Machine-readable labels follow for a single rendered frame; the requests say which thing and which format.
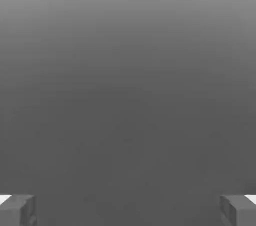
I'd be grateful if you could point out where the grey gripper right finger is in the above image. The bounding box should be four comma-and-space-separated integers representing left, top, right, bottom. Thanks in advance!
218, 194, 256, 226

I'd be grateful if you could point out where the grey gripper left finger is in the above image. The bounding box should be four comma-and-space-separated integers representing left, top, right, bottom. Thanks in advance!
0, 194, 38, 226

